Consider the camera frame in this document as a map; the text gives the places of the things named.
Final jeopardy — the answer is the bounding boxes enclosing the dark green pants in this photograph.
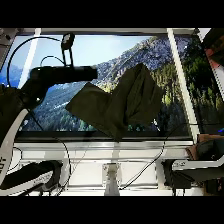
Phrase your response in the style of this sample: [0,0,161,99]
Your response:
[65,62,165,143]

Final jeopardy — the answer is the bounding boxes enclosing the heap of clothes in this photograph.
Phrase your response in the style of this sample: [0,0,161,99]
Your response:
[199,28,224,68]

